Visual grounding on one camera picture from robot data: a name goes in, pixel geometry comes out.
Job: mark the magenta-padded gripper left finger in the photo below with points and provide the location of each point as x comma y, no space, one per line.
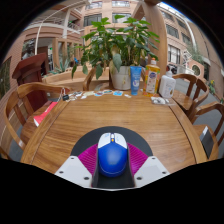
74,171

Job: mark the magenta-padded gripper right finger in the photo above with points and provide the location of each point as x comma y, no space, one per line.
150,170

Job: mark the blue and white computer mouse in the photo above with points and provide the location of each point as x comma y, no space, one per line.
112,158

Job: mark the round black mouse pad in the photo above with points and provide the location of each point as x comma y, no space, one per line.
133,135

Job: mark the red and white bag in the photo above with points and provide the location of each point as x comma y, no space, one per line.
45,115

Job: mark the clear plastic packet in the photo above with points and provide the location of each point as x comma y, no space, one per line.
160,100

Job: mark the blue printed card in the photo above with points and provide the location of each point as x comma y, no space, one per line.
117,93

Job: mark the white pump bottle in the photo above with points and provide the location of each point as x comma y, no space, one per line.
166,86

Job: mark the wooden armchair with notebook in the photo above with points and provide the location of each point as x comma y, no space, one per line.
215,108

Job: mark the yellow liquid soap bottle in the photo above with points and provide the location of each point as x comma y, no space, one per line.
151,80

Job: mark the blue squeeze tube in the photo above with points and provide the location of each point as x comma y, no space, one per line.
135,80

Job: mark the long wooden planter box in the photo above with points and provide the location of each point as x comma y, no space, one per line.
63,79

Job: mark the yellow flower plant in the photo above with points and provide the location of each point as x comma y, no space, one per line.
212,86

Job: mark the spiky green agave plant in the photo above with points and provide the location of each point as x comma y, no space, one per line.
60,66

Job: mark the dark red wooden lectern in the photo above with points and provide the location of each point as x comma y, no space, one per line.
31,71

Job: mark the white sculpture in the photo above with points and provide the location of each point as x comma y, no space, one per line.
186,58

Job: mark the wooden pillar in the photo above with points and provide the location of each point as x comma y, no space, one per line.
160,36

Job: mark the leafy green potted plant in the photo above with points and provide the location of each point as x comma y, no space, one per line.
116,40

